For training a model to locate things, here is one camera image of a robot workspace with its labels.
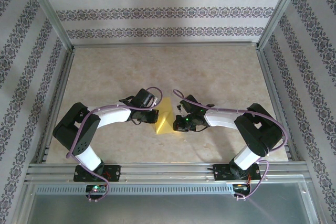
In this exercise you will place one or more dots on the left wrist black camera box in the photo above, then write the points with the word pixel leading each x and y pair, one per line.
pixel 143 98

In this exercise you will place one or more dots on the aluminium table edge rail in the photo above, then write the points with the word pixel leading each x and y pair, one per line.
pixel 56 103
pixel 275 103
pixel 165 44

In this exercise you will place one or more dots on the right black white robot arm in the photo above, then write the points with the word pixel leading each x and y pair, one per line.
pixel 257 129

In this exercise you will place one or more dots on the shiny metal sheet panel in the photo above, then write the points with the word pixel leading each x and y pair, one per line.
pixel 168 209

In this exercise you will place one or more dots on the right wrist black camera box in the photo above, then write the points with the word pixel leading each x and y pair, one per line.
pixel 190 102

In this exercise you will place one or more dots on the long aluminium mounting rail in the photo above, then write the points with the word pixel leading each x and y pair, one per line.
pixel 168 172

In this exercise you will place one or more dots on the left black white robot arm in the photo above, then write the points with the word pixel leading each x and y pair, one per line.
pixel 78 127

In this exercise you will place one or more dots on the yellow square paper sheet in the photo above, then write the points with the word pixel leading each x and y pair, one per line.
pixel 165 119

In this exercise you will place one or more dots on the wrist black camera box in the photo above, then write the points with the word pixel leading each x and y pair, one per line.
pixel 143 98
pixel 190 102

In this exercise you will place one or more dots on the aluminium frame post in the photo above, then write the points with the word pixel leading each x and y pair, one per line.
pixel 47 9
pixel 282 9

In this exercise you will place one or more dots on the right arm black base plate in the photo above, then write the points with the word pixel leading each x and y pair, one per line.
pixel 221 172

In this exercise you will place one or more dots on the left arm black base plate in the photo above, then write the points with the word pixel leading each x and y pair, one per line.
pixel 115 172

